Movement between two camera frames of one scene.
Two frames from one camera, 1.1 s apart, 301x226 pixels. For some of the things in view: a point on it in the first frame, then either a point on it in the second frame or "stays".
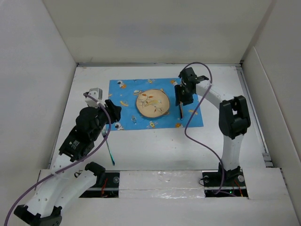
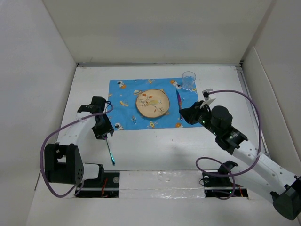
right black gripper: (179, 98) -> (190, 113)
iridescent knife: (181, 106) stays
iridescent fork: (105, 133) stays
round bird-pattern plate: (153, 103) stays
